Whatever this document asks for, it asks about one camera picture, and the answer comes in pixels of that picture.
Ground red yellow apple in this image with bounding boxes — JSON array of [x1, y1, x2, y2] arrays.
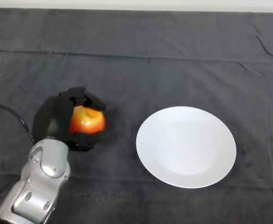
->
[[69, 105, 106, 135]]

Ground black table cloth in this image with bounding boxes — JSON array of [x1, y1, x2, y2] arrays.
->
[[0, 7, 273, 224]]

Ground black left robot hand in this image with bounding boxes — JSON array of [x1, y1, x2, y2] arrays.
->
[[31, 86, 110, 152]]

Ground white round plate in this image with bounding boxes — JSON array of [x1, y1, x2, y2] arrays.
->
[[136, 106, 237, 189]]

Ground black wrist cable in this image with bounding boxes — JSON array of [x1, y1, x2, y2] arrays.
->
[[0, 102, 35, 144]]

